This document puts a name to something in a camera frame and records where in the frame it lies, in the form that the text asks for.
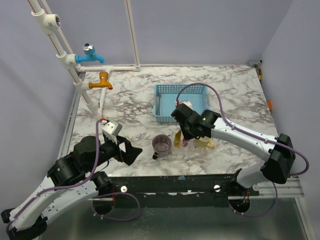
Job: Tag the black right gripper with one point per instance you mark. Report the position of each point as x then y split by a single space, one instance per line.
187 136

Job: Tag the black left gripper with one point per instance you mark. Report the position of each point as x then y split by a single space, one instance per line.
131 153

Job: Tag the clear textured glass tray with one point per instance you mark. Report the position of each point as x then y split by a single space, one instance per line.
184 152

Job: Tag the yellow mug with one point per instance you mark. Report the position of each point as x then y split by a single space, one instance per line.
204 142

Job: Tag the purple mug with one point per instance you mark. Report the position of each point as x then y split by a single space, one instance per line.
161 145

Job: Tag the light blue perforated basket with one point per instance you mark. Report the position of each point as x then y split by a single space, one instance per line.
196 94

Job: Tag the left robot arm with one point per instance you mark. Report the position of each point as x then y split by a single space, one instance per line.
67 183

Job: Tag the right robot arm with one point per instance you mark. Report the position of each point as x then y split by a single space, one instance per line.
276 153

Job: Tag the orange tap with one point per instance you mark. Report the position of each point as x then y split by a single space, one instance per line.
103 81

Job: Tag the orange clip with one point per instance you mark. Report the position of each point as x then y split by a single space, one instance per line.
269 105

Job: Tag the yellow clamp tool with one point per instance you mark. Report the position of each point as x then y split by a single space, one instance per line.
257 66

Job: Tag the blue tap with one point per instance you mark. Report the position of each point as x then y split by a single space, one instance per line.
89 54

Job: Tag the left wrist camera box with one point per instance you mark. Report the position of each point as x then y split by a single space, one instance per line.
111 128

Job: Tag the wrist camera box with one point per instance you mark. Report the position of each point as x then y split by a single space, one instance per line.
111 128
187 103

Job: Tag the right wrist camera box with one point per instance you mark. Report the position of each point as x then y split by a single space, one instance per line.
187 103

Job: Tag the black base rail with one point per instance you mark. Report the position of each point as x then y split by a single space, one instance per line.
210 190

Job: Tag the white pvc pipe frame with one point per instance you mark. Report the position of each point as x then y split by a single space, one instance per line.
50 24

